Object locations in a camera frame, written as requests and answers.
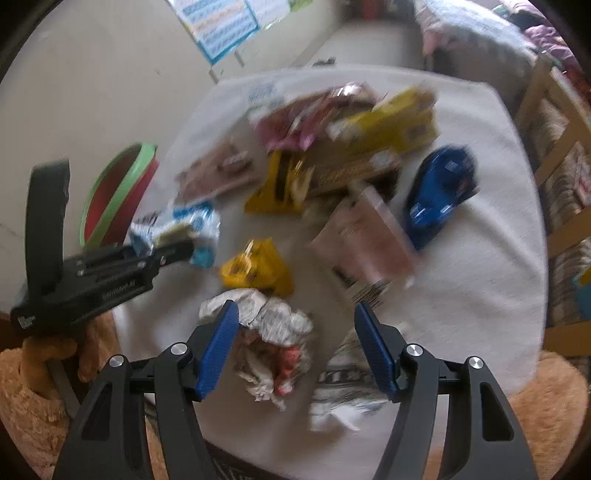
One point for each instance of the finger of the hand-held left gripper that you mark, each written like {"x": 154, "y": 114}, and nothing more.
{"x": 175, "y": 254}

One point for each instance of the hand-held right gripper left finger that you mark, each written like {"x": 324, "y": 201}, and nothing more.
{"x": 217, "y": 350}

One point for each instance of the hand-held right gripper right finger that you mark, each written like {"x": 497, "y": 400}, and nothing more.
{"x": 376, "y": 350}

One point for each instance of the blue white snack wrapper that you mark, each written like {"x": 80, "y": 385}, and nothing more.
{"x": 198, "y": 226}

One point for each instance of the black white printed bag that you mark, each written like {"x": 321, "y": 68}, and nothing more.
{"x": 341, "y": 387}

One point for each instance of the white paper wrapper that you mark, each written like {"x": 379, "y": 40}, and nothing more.
{"x": 277, "y": 327}

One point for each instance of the red bin with green rim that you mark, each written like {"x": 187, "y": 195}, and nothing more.
{"x": 115, "y": 194}

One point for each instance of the pinkish paper bag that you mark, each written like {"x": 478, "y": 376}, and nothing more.
{"x": 364, "y": 240}

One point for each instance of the small yellow snack wrapper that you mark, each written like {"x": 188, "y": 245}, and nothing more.
{"x": 258, "y": 270}

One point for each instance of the brown snack packet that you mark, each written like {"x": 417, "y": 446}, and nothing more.
{"x": 217, "y": 173}

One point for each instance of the yellow black snack wrapper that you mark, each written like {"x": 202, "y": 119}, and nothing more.
{"x": 277, "y": 184}

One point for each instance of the tan plush rug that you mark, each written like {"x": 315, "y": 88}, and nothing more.
{"x": 27, "y": 415}

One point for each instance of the pink snack wrapper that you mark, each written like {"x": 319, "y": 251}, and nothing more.
{"x": 286, "y": 127}

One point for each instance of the blue toy car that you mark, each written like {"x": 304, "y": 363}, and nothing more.
{"x": 438, "y": 194}

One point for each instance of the large yellow packet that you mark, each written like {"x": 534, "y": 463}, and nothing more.
{"x": 392, "y": 124}

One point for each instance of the grey shoe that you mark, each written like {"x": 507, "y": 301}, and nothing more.
{"x": 325, "y": 62}

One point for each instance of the wooden chair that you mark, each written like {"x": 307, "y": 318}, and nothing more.
{"x": 563, "y": 184}

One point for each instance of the bed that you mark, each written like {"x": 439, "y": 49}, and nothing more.
{"x": 471, "y": 37}

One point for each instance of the pile of purple clothes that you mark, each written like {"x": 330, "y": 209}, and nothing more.
{"x": 545, "y": 27}

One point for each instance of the wall poster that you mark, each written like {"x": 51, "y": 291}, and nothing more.
{"x": 217, "y": 27}

